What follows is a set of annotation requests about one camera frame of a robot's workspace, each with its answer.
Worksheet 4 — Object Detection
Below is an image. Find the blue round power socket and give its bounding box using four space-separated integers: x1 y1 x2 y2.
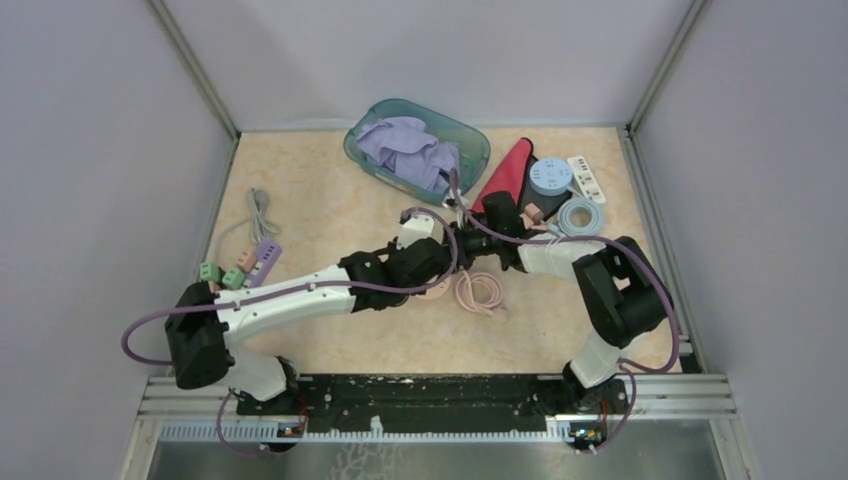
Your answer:
529 157 573 197

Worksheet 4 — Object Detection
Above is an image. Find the white power strip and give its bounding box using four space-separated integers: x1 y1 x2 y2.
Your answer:
566 156 607 205

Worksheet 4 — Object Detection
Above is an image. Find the grey cable with plug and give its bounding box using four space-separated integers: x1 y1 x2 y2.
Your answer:
213 188 283 263

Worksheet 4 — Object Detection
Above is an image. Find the green plug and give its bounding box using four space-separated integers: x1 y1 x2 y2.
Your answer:
198 262 223 283
221 267 246 290

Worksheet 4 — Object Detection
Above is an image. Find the pink round power socket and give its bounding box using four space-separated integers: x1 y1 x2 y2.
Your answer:
421 278 451 301

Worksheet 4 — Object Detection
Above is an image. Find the purple power strip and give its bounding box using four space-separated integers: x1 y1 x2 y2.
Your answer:
243 239 282 288

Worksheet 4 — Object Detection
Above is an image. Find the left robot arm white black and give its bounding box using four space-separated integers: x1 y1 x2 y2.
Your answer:
165 238 457 414

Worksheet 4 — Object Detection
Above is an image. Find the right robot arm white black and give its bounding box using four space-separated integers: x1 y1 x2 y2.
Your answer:
457 191 679 412

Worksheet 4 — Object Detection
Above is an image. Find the red and grey cloth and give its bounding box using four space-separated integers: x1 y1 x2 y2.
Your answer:
471 137 573 219

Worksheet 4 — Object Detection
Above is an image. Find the teal plastic basin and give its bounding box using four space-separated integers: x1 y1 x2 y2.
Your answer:
343 98 491 205

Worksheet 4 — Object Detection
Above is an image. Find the purple cloth in basin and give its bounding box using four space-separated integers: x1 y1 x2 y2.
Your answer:
355 116 460 194

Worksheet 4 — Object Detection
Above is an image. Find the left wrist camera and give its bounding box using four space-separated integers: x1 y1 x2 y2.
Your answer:
395 210 436 250

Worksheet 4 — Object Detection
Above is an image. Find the pink coiled socket cable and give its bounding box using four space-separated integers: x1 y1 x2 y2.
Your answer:
453 270 508 323

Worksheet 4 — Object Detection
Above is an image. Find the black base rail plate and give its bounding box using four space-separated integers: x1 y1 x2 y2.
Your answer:
236 374 618 434

